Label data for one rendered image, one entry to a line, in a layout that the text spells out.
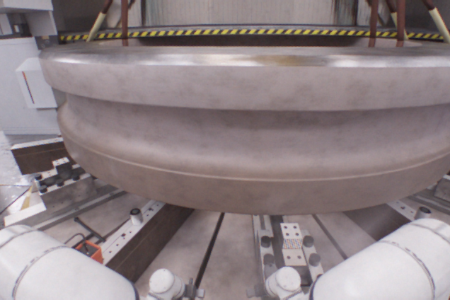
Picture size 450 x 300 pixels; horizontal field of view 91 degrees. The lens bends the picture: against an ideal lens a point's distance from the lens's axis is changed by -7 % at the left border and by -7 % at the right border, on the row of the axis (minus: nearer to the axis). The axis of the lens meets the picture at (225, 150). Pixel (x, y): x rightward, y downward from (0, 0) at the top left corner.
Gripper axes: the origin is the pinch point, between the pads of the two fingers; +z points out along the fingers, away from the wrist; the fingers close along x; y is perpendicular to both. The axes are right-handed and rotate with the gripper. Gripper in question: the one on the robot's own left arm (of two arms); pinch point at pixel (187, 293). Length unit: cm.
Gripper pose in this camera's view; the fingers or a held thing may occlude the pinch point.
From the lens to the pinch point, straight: 130.0
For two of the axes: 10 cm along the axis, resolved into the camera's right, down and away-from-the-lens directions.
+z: 1.8, 6.3, 7.6
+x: -9.8, 0.4, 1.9
